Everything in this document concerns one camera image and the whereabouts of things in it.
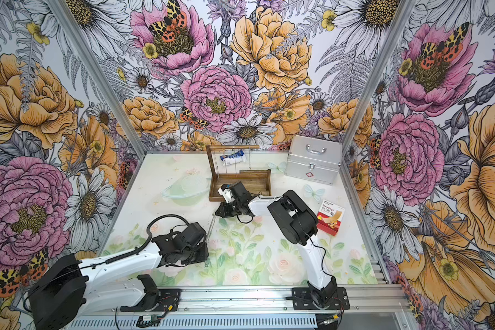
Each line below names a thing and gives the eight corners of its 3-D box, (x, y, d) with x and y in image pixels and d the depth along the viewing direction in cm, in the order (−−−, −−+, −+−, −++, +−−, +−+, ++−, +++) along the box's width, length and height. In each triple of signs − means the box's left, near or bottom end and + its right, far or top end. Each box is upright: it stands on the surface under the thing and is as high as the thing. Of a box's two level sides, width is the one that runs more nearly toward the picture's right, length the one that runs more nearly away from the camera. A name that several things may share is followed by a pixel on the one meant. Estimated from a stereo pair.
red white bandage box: (312, 229, 94) (314, 223, 90) (320, 204, 103) (322, 198, 99) (335, 238, 92) (339, 233, 87) (341, 213, 100) (345, 207, 96)
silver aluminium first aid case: (282, 177, 114) (285, 155, 101) (288, 153, 126) (293, 131, 113) (330, 189, 109) (341, 167, 96) (332, 162, 121) (342, 140, 108)
